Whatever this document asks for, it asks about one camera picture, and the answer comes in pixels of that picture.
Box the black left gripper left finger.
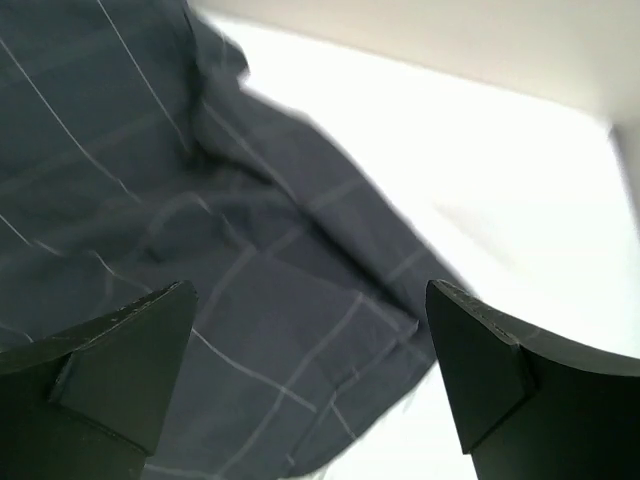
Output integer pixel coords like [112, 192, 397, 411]
[1, 282, 198, 480]

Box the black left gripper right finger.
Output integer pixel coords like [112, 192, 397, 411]
[425, 280, 639, 480]

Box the dark grey checked pillowcase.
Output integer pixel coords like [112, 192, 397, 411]
[1, 1, 451, 479]

